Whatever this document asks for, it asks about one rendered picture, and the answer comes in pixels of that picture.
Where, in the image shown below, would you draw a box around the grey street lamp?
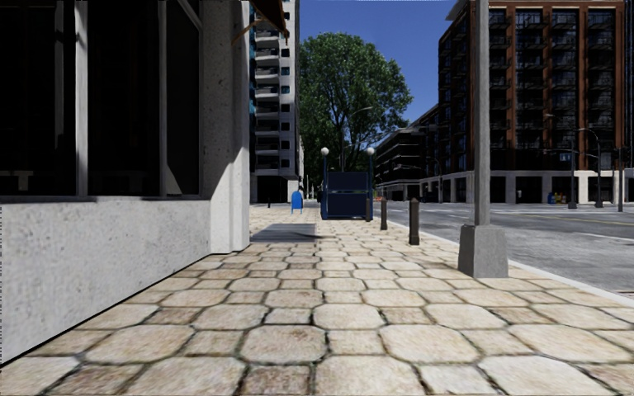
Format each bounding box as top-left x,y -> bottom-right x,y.
338,106 -> 375,173
543,113 -> 579,210
577,127 -> 604,209

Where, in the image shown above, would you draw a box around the dark building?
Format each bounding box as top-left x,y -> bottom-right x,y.
374,105 -> 441,201

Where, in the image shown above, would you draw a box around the tree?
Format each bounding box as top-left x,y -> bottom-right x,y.
298,32 -> 414,188

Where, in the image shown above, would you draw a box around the white balcony building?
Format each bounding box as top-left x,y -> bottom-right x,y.
248,0 -> 305,204

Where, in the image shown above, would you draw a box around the grey pole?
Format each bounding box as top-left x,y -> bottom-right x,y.
457,0 -> 509,279

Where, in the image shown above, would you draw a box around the pale concrete building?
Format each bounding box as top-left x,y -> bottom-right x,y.
0,0 -> 291,365

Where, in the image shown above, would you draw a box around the red brick building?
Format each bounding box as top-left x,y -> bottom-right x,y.
419,0 -> 634,205

